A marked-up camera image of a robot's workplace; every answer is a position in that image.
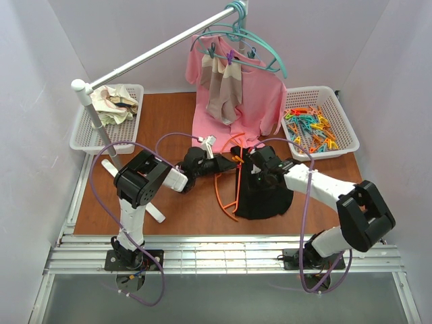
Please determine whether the orange clothespin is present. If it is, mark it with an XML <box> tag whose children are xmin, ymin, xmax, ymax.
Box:
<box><xmin>232</xmin><ymin>155</ymin><xmax>243</xmax><ymax>162</ymax></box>

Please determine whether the black underwear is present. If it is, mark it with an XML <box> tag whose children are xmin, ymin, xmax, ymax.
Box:
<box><xmin>236</xmin><ymin>148</ymin><xmax>295</xmax><ymax>220</ymax></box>

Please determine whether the orange plastic hanger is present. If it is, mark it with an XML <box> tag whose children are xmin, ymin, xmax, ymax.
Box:
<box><xmin>213</xmin><ymin>132</ymin><xmax>246</xmax><ymax>223</ymax></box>

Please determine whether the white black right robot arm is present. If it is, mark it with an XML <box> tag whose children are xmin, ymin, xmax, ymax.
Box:
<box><xmin>250</xmin><ymin>146</ymin><xmax>396</xmax><ymax>267</ymax></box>

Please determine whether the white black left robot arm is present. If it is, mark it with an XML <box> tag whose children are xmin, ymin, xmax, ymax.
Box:
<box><xmin>106</xmin><ymin>147</ymin><xmax>237</xmax><ymax>271</ymax></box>

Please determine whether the beige brown underwear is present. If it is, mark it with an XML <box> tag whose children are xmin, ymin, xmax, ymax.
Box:
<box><xmin>200</xmin><ymin>55</ymin><xmax>242</xmax><ymax>125</ymax></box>

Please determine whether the teal clip hanger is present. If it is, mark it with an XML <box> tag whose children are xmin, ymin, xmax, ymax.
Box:
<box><xmin>192</xmin><ymin>29</ymin><xmax>267</xmax><ymax>74</ymax></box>

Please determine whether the teal plastic hanger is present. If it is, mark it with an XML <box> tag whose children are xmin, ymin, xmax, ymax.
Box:
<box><xmin>225</xmin><ymin>1</ymin><xmax>288</xmax><ymax>79</ymax></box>

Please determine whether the pile of colourful clothespins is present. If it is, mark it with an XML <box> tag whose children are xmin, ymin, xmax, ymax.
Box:
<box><xmin>282</xmin><ymin>105</ymin><xmax>339</xmax><ymax>153</ymax></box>

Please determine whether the pink t-shirt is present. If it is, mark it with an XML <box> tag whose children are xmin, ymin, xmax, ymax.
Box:
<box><xmin>185</xmin><ymin>35</ymin><xmax>287</xmax><ymax>152</ymax></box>

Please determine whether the pile of light clothes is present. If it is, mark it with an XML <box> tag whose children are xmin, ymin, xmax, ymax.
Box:
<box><xmin>90</xmin><ymin>84</ymin><xmax>139</xmax><ymax>126</ymax></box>

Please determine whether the purple clothespin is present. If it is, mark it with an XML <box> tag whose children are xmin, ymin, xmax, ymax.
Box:
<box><xmin>226</xmin><ymin>50</ymin><xmax>234</xmax><ymax>65</ymax></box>

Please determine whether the white clothes basket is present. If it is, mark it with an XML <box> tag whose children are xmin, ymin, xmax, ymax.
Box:
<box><xmin>70</xmin><ymin>84</ymin><xmax>144</xmax><ymax>155</ymax></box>

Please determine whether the white metal clothes rack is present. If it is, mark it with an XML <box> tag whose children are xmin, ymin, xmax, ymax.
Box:
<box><xmin>70</xmin><ymin>0</ymin><xmax>251</xmax><ymax>223</ymax></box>

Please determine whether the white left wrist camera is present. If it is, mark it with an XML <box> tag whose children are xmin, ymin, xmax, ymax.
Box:
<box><xmin>197</xmin><ymin>135</ymin><xmax>216</xmax><ymax>159</ymax></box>

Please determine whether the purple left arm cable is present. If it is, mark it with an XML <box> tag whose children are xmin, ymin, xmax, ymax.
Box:
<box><xmin>90</xmin><ymin>132</ymin><xmax>203</xmax><ymax>306</ymax></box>

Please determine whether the aluminium rail frame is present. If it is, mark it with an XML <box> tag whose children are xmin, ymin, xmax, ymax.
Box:
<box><xmin>30</xmin><ymin>156</ymin><xmax>424</xmax><ymax>323</ymax></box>

